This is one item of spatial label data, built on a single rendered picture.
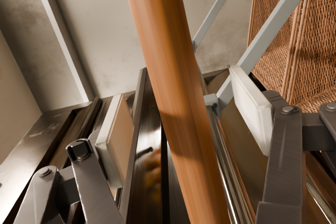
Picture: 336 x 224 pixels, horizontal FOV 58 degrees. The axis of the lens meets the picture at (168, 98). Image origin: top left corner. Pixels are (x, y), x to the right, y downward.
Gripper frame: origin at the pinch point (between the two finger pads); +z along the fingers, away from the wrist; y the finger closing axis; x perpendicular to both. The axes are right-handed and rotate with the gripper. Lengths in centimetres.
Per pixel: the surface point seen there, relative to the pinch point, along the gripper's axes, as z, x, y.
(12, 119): 282, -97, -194
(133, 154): 60, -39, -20
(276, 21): 35.1, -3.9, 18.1
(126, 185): 46, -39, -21
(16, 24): 338, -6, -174
